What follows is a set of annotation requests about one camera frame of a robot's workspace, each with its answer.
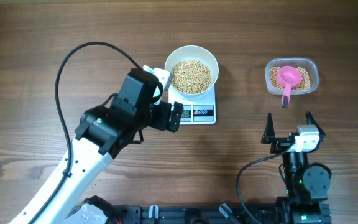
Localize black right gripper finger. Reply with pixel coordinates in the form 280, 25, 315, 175
261, 113, 275, 144
305, 111, 326, 146

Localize pink plastic measuring scoop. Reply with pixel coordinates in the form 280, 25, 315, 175
277, 66, 303, 108

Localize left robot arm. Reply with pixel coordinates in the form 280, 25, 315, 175
12, 66, 183, 223

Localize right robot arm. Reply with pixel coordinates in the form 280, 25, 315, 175
261, 112, 332, 223

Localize soybeans in bowl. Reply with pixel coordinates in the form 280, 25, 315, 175
172, 60, 211, 94

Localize white bowl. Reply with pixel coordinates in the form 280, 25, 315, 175
164, 45, 219, 100

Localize white digital kitchen scale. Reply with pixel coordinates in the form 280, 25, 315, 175
168, 86, 216, 125

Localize soybeans pile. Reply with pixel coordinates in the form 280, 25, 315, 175
269, 67, 311, 90

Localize clear plastic container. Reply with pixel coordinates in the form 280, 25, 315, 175
265, 57, 319, 95

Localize right black cable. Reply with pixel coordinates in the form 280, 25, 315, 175
236, 142, 295, 224

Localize black cable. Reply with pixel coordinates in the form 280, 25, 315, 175
26, 41, 144, 224
236, 142, 295, 224

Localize left black cable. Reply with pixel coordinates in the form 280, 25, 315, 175
26, 41, 144, 224

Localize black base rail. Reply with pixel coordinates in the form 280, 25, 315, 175
110, 204, 286, 224

